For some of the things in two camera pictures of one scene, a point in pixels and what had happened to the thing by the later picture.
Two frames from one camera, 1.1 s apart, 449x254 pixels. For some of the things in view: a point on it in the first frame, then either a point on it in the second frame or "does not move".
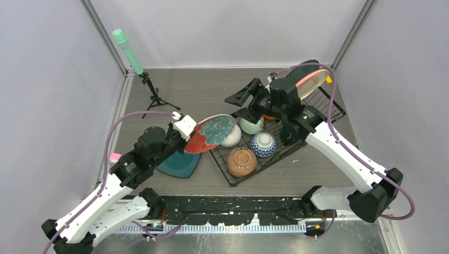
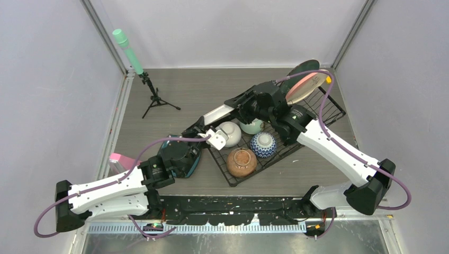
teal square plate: (180, 164) does not move
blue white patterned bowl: (263, 144) does not move
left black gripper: (171, 129) -> (196, 128)
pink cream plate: (307, 85) does not move
